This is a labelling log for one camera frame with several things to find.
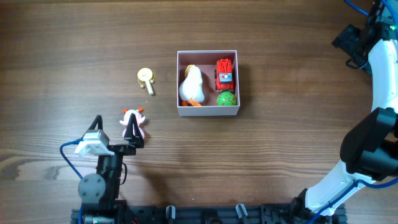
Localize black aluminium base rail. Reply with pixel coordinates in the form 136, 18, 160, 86
70, 202, 347, 224

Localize green ball red numbers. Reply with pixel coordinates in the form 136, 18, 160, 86
216, 91, 237, 106

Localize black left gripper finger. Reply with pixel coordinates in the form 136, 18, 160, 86
124, 114, 144, 147
88, 115, 103, 130

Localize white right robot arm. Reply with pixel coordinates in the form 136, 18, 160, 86
286, 0, 397, 223

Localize pink pig plush toy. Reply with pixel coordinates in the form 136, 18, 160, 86
119, 108, 146, 139

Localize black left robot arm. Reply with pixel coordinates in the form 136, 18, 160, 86
75, 114, 144, 224

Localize white box pink inside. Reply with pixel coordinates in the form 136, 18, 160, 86
177, 50, 241, 116

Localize white duck plush toy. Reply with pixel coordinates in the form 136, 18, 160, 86
178, 65, 205, 106

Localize yellow wooden rattle drum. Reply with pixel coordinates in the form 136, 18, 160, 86
137, 68, 154, 95

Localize red toy fire truck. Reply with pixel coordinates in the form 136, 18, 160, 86
215, 58, 234, 93

